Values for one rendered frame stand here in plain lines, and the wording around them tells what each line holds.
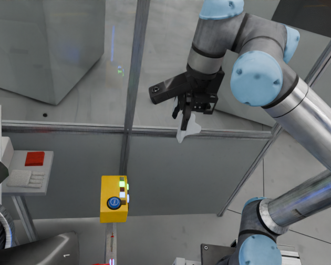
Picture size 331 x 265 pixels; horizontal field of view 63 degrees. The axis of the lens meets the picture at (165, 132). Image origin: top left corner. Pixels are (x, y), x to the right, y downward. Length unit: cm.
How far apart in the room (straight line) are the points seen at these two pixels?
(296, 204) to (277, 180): 209
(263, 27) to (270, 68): 15
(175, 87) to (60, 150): 102
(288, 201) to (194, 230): 149
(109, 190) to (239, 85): 76
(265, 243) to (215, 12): 65
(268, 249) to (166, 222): 144
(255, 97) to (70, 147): 120
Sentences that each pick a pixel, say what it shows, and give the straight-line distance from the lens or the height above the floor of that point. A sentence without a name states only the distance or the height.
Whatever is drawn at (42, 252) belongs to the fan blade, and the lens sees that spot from 87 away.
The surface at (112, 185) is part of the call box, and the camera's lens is 109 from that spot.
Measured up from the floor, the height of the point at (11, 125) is 100.
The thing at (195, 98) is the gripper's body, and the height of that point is 162.
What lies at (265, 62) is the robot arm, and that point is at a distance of 42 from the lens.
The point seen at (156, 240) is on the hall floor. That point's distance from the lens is 218.
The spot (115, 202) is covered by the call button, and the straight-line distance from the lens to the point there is 104.
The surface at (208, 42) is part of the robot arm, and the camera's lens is 57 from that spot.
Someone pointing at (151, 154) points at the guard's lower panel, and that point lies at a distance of 155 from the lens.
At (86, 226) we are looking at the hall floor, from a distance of 219.
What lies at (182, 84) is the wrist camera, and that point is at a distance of 62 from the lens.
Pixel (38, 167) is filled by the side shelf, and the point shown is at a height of 86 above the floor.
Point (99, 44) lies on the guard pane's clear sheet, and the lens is 112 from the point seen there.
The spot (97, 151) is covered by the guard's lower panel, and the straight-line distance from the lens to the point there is 152.
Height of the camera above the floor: 199
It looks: 44 degrees down
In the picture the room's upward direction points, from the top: 15 degrees clockwise
